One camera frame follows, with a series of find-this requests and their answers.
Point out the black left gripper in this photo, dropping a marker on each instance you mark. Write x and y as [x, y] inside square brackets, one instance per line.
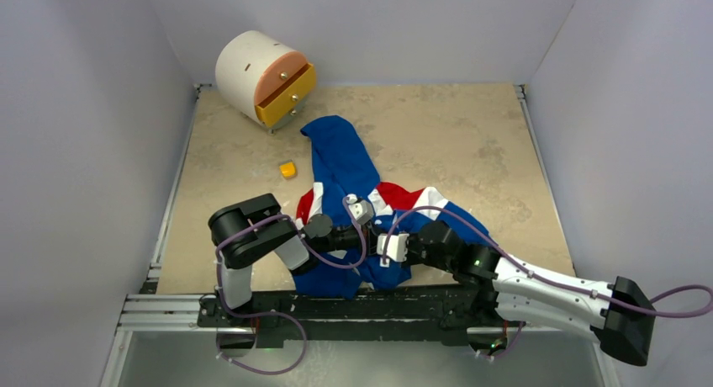
[370, 241]

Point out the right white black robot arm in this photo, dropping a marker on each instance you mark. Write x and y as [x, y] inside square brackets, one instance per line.
[610, 314]

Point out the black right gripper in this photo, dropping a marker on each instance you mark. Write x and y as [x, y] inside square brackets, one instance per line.
[411, 240]

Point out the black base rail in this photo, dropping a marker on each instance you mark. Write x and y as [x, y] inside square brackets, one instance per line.
[452, 315]

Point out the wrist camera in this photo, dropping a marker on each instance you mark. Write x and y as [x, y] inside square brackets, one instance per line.
[360, 210]
[392, 246]

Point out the round white drawer cabinet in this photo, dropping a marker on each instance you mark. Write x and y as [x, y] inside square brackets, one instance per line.
[264, 79]

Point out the blue white red jacket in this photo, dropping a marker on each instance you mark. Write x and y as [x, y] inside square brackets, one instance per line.
[347, 186]

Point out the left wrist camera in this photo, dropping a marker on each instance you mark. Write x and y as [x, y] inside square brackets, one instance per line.
[360, 210]

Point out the small yellow grey block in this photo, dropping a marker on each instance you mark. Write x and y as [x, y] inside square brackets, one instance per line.
[288, 169]

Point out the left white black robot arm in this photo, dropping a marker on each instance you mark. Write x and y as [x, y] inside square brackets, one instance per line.
[246, 232]

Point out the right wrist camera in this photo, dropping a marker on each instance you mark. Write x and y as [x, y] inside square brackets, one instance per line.
[392, 246]

